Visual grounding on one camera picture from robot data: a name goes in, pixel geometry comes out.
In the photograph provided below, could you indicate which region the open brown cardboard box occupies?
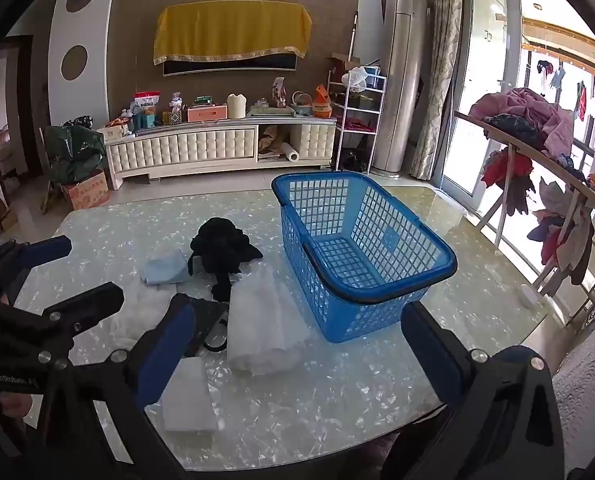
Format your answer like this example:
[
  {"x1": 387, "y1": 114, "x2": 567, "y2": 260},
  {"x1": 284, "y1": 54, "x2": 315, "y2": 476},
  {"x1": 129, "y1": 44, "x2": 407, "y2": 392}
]
[{"x1": 327, "y1": 52, "x2": 361, "y2": 73}]

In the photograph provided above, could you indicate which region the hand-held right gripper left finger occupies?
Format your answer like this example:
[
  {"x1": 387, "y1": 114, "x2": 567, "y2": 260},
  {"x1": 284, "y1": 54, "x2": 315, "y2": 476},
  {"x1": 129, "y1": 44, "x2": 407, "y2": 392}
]
[{"x1": 40, "y1": 292, "x2": 198, "y2": 480}]

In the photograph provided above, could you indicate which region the green plastic bag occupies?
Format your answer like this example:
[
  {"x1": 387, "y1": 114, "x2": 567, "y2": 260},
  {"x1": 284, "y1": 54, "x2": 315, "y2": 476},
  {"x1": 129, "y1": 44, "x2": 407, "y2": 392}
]
[{"x1": 45, "y1": 125, "x2": 107, "y2": 186}]

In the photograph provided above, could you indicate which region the orange plastic jug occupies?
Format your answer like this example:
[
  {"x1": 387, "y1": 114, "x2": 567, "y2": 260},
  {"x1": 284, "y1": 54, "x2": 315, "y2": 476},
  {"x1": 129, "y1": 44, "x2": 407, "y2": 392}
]
[{"x1": 311, "y1": 85, "x2": 333, "y2": 118}]

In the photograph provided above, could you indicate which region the black cloth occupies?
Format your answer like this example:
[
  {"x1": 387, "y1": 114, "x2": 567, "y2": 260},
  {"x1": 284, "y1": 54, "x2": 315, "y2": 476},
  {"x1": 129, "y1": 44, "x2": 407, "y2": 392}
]
[{"x1": 188, "y1": 217, "x2": 264, "y2": 301}]

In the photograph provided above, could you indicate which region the white plastic bag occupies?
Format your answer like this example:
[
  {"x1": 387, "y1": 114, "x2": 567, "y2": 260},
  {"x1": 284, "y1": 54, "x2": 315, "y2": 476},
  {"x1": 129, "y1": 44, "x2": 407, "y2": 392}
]
[{"x1": 341, "y1": 66, "x2": 368, "y2": 93}]

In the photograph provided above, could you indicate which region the glass sliding door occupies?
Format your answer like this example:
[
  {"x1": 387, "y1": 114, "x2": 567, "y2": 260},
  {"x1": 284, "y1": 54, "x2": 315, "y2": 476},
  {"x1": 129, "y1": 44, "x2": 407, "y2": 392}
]
[{"x1": 442, "y1": 0, "x2": 523, "y2": 216}]

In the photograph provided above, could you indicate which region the black mesh pad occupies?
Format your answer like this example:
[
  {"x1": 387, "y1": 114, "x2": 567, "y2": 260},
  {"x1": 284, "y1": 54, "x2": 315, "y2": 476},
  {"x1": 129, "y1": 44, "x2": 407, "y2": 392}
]
[{"x1": 190, "y1": 296, "x2": 228, "y2": 356}]

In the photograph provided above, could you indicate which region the pink blanket pile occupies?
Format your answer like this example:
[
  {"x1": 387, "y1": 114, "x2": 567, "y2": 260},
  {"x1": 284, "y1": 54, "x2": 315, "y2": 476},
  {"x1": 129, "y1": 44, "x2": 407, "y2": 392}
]
[{"x1": 470, "y1": 87, "x2": 575, "y2": 158}]

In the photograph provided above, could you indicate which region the wooden clothes rack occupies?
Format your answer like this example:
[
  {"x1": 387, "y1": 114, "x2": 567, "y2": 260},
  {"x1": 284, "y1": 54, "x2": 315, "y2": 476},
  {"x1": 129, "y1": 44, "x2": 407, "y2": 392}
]
[{"x1": 455, "y1": 110, "x2": 595, "y2": 331}]

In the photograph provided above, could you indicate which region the woven basket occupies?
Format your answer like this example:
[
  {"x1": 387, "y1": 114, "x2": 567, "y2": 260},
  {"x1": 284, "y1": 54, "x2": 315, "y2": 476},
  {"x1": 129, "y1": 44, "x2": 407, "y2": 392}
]
[{"x1": 290, "y1": 91, "x2": 314, "y2": 116}]

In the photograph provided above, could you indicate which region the bunch of hanging clothes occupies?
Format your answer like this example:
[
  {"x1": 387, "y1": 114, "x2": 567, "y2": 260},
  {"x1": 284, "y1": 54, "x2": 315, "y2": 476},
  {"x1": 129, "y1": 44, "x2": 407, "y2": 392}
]
[{"x1": 480, "y1": 150, "x2": 595, "y2": 286}]

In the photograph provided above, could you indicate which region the light blue cloth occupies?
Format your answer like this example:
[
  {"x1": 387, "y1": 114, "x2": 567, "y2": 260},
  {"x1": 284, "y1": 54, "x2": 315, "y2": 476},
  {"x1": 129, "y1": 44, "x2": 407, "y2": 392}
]
[{"x1": 142, "y1": 251, "x2": 191, "y2": 287}]

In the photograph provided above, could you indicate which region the yellow cover cloth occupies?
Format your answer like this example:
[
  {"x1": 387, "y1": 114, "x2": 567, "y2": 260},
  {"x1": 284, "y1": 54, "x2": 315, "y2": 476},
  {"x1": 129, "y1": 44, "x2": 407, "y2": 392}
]
[{"x1": 154, "y1": 2, "x2": 312, "y2": 66}]

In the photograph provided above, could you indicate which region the white cloth small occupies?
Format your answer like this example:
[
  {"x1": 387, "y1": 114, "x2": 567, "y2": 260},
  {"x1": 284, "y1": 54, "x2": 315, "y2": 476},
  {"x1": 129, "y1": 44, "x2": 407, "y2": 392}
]
[{"x1": 158, "y1": 356, "x2": 219, "y2": 433}]

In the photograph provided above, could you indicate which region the red printed cardboard box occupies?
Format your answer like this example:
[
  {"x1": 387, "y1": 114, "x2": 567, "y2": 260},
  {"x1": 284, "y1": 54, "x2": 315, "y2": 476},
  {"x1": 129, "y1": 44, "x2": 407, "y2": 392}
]
[{"x1": 64, "y1": 170, "x2": 110, "y2": 211}]

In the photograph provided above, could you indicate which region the thin white wrinkled sheet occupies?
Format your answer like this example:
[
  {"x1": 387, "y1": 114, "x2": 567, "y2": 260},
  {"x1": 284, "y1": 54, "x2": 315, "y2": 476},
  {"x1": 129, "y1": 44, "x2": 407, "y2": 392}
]
[{"x1": 110, "y1": 280, "x2": 178, "y2": 351}]

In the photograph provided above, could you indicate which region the beige patterned curtain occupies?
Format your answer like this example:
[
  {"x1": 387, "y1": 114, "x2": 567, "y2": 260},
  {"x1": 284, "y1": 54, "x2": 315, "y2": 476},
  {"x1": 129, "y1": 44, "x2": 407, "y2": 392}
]
[{"x1": 410, "y1": 0, "x2": 463, "y2": 181}]

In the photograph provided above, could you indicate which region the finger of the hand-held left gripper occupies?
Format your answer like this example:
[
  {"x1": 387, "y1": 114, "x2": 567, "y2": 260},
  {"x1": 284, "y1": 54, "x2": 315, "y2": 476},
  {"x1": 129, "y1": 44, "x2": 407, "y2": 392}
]
[
  {"x1": 0, "y1": 281, "x2": 126, "y2": 356},
  {"x1": 0, "y1": 235, "x2": 73, "y2": 291}
]

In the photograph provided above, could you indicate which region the white metal shelf rack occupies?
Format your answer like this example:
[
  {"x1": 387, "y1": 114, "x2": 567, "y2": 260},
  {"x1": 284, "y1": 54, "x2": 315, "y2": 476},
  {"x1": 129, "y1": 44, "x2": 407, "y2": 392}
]
[{"x1": 327, "y1": 67, "x2": 387, "y2": 171}]

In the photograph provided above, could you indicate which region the dark wooden door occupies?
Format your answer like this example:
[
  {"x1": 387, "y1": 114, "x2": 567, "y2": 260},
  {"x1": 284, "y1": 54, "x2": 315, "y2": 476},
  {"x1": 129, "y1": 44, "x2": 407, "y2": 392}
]
[{"x1": 0, "y1": 35, "x2": 43, "y2": 181}]

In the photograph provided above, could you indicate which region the red and white package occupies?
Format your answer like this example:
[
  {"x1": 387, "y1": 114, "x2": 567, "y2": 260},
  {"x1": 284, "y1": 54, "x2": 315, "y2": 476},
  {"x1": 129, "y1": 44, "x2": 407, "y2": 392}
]
[{"x1": 132, "y1": 91, "x2": 161, "y2": 116}]

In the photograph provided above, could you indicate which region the grey sofa cover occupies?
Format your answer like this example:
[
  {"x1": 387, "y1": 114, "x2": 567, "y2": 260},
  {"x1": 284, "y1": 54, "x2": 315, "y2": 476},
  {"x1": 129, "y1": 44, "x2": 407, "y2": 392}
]
[{"x1": 552, "y1": 305, "x2": 595, "y2": 480}]

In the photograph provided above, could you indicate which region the standing air conditioner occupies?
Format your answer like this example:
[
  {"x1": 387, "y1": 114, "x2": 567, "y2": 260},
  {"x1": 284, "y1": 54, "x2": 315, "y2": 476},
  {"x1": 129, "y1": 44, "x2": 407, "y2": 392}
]
[{"x1": 372, "y1": 0, "x2": 428, "y2": 177}]

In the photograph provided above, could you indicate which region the blue plastic basket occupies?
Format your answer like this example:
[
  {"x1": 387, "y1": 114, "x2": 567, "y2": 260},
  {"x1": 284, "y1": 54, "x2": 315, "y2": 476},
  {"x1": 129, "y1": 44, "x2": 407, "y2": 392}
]
[{"x1": 271, "y1": 170, "x2": 458, "y2": 344}]

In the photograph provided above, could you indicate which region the balcony clothes line laundry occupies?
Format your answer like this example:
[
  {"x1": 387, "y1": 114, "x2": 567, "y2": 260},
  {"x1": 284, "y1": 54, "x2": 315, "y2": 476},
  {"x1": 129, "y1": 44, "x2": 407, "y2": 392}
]
[{"x1": 535, "y1": 59, "x2": 595, "y2": 121}]

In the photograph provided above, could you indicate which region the white tufted TV cabinet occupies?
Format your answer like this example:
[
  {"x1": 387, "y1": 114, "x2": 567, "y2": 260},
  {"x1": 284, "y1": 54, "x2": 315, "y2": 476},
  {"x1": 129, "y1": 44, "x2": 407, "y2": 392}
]
[{"x1": 105, "y1": 116, "x2": 338, "y2": 191}]

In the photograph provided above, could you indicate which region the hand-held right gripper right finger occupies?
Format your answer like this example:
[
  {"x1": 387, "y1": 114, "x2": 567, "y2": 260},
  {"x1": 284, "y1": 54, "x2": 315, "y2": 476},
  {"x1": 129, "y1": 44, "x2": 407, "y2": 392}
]
[{"x1": 383, "y1": 301, "x2": 565, "y2": 480}]

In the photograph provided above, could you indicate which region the person's left hand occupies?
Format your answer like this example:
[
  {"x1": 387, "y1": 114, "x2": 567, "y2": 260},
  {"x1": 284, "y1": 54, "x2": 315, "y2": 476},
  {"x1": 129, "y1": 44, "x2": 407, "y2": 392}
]
[{"x1": 0, "y1": 389, "x2": 34, "y2": 422}]

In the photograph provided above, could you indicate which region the pink box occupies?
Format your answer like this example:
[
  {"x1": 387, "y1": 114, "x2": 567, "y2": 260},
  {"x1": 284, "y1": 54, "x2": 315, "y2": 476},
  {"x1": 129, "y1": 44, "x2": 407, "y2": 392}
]
[{"x1": 186, "y1": 104, "x2": 228, "y2": 123}]

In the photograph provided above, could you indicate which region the white cotton batting sheet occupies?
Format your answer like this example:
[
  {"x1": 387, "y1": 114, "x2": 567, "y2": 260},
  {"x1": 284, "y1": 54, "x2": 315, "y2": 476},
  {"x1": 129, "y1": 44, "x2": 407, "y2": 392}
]
[{"x1": 226, "y1": 265, "x2": 318, "y2": 377}]

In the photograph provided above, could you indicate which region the white cylinder container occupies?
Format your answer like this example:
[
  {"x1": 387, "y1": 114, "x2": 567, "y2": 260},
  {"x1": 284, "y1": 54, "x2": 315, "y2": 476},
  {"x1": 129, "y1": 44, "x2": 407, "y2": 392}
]
[{"x1": 226, "y1": 93, "x2": 248, "y2": 120}]

